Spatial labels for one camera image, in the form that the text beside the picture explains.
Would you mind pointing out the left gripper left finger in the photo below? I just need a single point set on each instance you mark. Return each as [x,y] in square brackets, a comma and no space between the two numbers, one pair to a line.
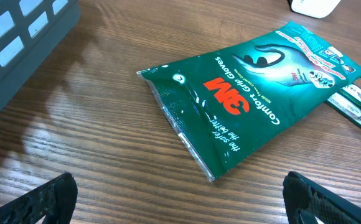
[53,202]

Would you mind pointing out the small green white box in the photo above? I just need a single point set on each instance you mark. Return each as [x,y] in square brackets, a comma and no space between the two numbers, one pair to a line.
[347,102]

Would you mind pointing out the green 3M gloves package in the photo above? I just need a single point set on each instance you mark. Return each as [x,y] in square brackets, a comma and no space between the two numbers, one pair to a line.
[226,104]

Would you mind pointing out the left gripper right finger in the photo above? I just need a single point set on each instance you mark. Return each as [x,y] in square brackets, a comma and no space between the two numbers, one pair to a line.
[308,202]

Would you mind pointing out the grey plastic shopping basket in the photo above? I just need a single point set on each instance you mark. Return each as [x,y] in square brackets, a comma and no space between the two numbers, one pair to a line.
[29,31]

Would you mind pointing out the white barcode scanner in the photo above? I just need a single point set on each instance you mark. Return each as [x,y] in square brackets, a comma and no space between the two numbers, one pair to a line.
[313,8]

